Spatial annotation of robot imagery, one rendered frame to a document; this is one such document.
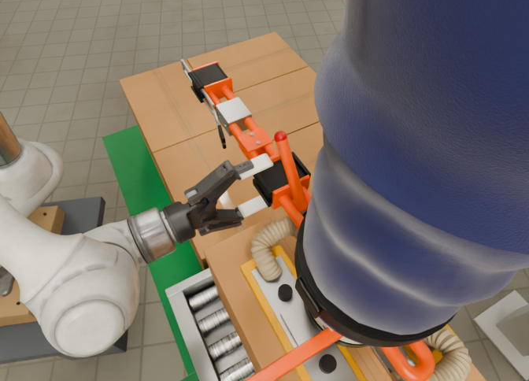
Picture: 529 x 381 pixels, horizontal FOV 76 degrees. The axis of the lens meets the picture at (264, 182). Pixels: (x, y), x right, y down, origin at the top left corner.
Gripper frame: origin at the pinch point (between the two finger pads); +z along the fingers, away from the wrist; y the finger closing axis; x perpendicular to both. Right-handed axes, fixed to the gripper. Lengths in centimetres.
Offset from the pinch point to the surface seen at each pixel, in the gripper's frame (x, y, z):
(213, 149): -69, 66, 11
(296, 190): 6.6, -3.7, 3.1
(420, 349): 38.1, -0.6, 5.1
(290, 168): 4.0, -7.2, 3.3
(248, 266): 9.8, 11.3, -9.4
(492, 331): 57, 119, 93
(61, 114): -200, 120, -59
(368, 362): 36.2, 25.6, 4.9
